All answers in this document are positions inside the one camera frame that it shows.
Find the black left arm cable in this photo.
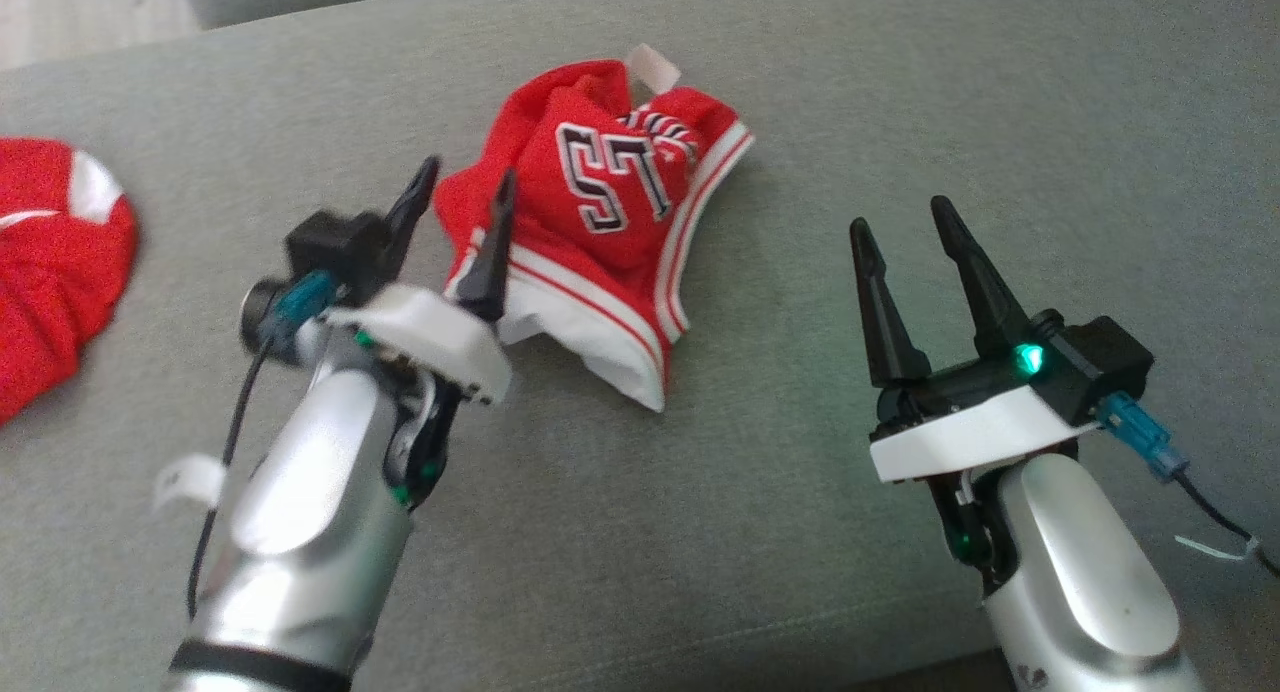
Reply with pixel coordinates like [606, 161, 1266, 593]
[185, 322, 283, 623]

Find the large grey sofa ottoman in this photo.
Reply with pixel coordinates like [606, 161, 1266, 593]
[0, 0, 1280, 692]

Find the red shorts white stripe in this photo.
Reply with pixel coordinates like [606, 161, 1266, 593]
[0, 137, 140, 426]

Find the blue right cable connector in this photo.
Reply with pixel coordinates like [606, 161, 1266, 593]
[1095, 391, 1190, 484]

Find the white right cable label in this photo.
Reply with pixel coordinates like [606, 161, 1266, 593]
[1174, 533, 1263, 565]

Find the blue left cable connector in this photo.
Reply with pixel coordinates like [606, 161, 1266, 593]
[272, 269, 337, 325]

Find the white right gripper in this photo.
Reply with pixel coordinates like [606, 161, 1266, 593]
[849, 195, 1099, 486]

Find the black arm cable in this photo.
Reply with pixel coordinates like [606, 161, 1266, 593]
[185, 322, 283, 623]
[1172, 470, 1280, 580]

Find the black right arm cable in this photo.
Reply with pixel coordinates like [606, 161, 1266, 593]
[1172, 470, 1280, 580]

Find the blue cable connector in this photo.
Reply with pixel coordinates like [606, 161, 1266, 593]
[1095, 391, 1190, 484]
[272, 269, 337, 325]

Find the red basketball jersey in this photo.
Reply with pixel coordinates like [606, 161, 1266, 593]
[432, 44, 757, 414]

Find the white cable label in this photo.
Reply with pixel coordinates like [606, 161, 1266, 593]
[1174, 533, 1263, 565]
[152, 453, 227, 514]

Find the white left cable label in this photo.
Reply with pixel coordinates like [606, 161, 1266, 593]
[152, 453, 227, 514]

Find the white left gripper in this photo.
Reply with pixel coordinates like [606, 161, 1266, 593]
[325, 155, 519, 406]

